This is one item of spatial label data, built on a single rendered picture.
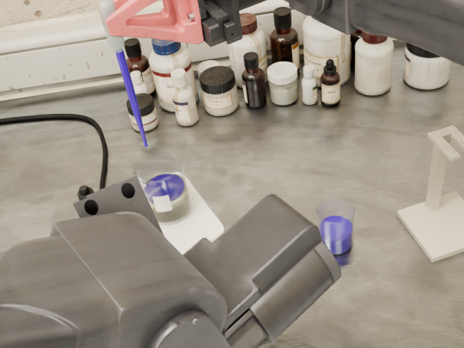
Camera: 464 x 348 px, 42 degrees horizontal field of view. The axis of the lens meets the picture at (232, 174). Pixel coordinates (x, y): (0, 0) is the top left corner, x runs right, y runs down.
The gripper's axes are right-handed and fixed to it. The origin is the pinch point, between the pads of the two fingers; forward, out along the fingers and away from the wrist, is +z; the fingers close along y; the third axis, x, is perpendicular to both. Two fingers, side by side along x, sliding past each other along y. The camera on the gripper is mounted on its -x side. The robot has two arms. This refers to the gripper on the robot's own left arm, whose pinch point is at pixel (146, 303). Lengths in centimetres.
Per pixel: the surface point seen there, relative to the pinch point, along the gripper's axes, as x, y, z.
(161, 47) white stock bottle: -25.8, -19.0, 33.0
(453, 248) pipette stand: 11.6, -33.5, 5.9
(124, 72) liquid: -19.1, -6.7, 0.2
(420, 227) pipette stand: 8.7, -32.6, 9.3
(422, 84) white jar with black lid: -5, -51, 25
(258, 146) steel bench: -7.1, -25.1, 28.4
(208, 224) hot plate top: -2.5, -9.9, 9.7
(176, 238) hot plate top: -2.7, -6.2, 9.8
